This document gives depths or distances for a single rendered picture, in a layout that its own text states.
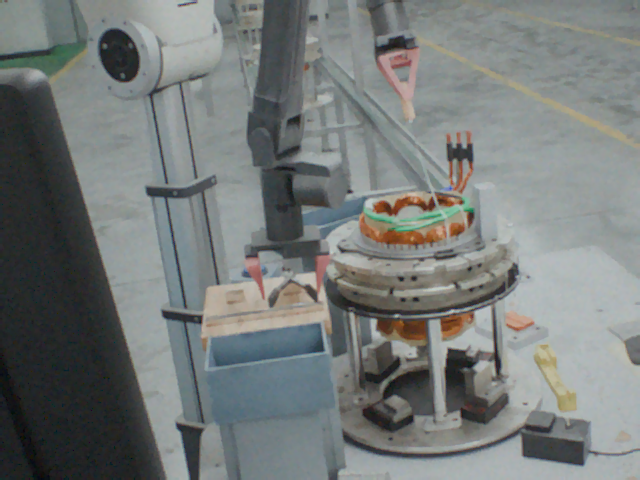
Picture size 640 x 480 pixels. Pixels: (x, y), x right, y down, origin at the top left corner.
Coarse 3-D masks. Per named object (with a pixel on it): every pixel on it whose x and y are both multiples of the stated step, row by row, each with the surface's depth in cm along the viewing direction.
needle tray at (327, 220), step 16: (320, 208) 185; (352, 208) 189; (304, 224) 184; (320, 224) 186; (336, 224) 175; (304, 272) 184; (336, 320) 182; (368, 320) 186; (336, 336) 183; (368, 336) 187; (336, 352) 184
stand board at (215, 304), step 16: (208, 288) 150; (224, 288) 149; (240, 288) 148; (256, 288) 147; (272, 288) 147; (320, 288) 144; (208, 304) 143; (224, 304) 143; (240, 304) 142; (256, 304) 141; (288, 304) 140; (256, 320) 135; (272, 320) 134; (288, 320) 134; (304, 320) 133; (320, 320) 133; (208, 336) 132
